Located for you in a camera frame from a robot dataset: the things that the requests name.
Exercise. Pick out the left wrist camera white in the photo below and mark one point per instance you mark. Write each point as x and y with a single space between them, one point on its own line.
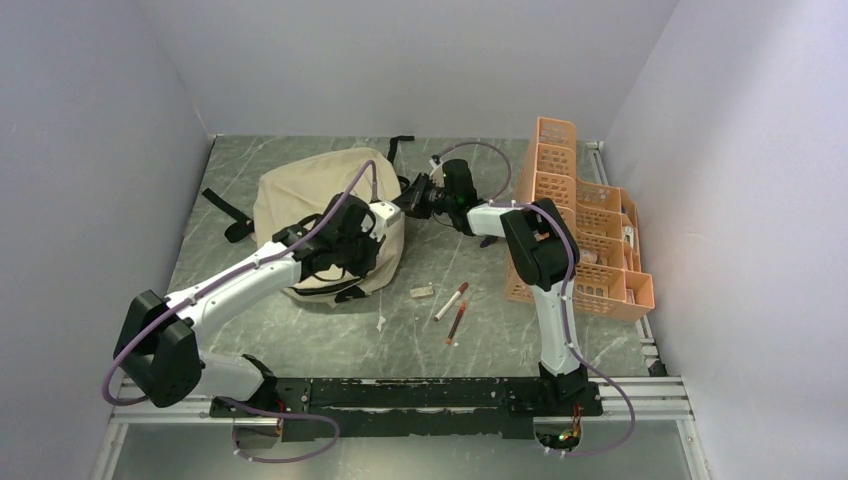
386 214

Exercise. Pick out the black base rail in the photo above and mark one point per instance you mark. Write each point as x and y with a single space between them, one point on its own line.
370 408

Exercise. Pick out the small beige eraser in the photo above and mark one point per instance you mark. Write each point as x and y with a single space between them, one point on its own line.
422 292

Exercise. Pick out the white red marker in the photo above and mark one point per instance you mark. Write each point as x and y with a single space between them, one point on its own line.
451 301

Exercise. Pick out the red pen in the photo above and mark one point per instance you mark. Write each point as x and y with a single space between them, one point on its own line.
456 322

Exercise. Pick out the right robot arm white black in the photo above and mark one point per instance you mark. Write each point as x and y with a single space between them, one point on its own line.
544 254

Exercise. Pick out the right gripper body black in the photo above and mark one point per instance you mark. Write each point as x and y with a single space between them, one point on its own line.
428 196

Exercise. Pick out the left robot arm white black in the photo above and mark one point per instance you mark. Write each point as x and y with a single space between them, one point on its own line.
158 348

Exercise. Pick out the beige canvas backpack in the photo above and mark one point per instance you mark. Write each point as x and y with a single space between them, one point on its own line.
307 187

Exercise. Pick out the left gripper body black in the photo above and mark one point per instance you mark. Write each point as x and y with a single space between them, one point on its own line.
356 253

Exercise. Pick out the orange plastic file organizer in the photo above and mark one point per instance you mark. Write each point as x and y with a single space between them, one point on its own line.
609 281

